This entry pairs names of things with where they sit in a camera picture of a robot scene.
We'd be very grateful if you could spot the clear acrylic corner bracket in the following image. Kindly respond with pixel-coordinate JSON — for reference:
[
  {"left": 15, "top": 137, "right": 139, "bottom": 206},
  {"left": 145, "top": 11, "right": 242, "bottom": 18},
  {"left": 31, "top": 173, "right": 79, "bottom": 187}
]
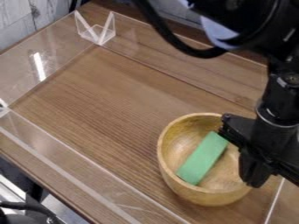
[{"left": 74, "top": 11, "right": 117, "bottom": 46}]

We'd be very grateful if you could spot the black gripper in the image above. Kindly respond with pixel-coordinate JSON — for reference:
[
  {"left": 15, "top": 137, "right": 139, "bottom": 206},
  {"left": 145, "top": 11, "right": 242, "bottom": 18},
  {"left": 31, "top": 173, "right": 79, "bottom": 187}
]
[{"left": 219, "top": 108, "right": 299, "bottom": 188}]

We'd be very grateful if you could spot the brown wooden bowl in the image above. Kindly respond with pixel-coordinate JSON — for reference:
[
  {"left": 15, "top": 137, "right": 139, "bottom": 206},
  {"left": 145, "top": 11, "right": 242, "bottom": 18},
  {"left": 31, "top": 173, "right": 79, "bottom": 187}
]
[{"left": 157, "top": 113, "right": 251, "bottom": 207}]

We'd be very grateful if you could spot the green rectangular block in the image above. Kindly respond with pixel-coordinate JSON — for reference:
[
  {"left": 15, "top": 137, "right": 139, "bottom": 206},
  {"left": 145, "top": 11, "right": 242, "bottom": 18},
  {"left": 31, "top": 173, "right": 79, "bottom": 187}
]
[{"left": 177, "top": 131, "right": 230, "bottom": 186}]

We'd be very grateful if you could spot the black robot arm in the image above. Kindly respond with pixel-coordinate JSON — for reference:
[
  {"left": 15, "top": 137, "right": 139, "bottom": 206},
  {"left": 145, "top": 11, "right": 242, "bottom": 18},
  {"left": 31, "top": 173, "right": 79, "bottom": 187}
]
[{"left": 187, "top": 0, "right": 299, "bottom": 188}]

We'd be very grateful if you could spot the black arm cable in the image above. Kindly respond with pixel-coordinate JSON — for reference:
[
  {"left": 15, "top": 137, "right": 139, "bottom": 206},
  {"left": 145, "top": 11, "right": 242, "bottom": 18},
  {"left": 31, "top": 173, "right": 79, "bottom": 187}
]
[{"left": 135, "top": 0, "right": 230, "bottom": 60}]

